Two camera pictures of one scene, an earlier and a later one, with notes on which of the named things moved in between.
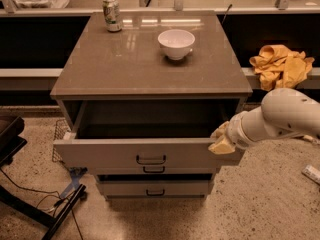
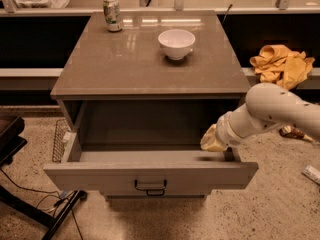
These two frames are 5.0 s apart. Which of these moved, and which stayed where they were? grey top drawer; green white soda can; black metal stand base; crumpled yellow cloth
Moved: grey top drawer
Stayed: green white soda can; crumpled yellow cloth; black metal stand base
